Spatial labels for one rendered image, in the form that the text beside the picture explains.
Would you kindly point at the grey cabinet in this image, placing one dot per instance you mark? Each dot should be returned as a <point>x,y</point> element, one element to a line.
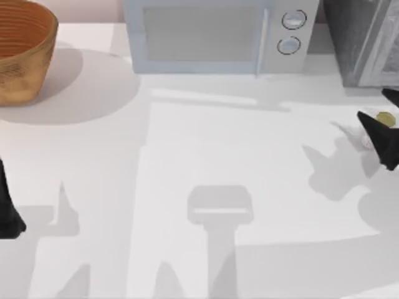
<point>349,40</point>

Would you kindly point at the pale microwave oven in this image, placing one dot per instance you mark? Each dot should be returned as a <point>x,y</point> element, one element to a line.
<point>308,18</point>

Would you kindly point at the brown woven basket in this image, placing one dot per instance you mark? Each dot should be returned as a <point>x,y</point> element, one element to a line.
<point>22,71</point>

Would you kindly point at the round microwave knob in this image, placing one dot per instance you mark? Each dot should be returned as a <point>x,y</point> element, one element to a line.
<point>288,45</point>
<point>293,19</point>

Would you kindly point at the white bottle with yellow cap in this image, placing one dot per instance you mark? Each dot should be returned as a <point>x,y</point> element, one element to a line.
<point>358,132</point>

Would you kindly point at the pale microwave door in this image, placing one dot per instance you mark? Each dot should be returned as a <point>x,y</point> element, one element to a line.
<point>199,34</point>

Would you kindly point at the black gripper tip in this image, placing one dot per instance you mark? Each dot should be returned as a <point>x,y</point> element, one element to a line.
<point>7,215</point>

